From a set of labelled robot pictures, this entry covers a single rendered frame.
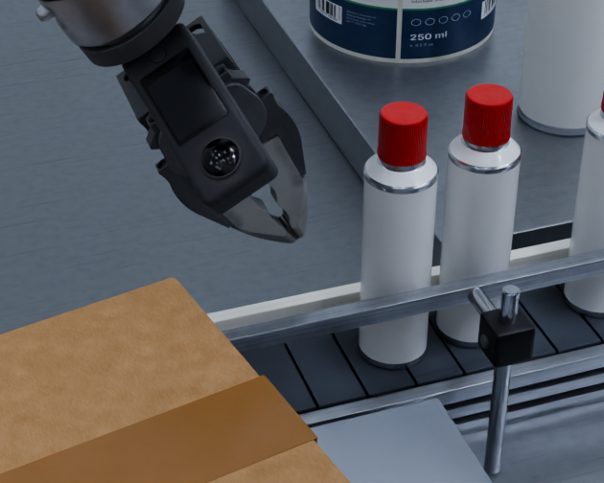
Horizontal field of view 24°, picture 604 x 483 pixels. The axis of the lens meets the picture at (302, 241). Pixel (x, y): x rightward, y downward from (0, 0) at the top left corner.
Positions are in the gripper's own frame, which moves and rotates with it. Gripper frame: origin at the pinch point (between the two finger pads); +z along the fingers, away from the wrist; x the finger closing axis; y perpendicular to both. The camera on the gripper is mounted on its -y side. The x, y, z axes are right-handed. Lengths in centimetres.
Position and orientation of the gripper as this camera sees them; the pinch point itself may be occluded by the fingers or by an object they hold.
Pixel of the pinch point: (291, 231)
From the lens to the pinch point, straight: 95.9
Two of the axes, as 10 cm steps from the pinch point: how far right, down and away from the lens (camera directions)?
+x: -8.2, 5.7, 0.6
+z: 4.7, 6.1, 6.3
